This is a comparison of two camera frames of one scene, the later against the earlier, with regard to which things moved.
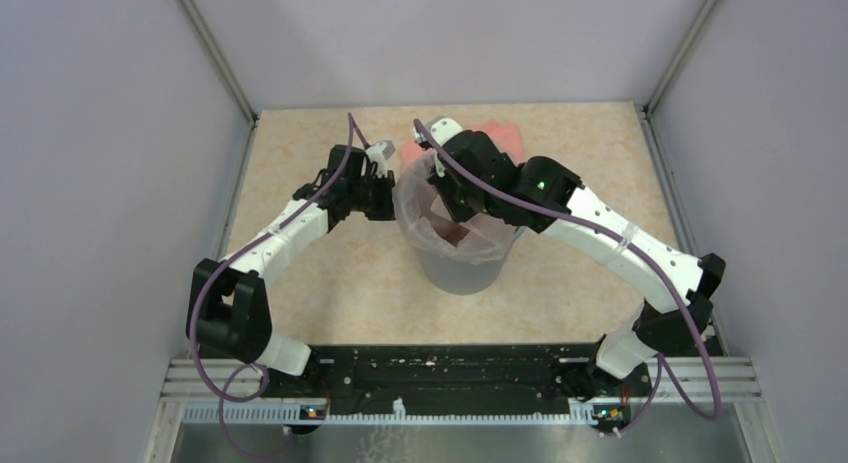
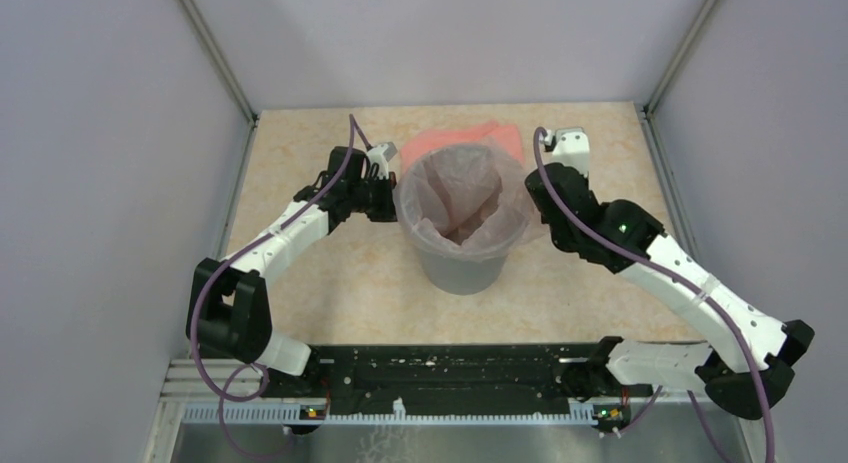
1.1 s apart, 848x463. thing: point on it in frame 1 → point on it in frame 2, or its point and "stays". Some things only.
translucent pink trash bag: (428, 216) stays
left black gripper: (386, 211) stays
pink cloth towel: (502, 131) stays
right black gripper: (441, 186) → (586, 180)
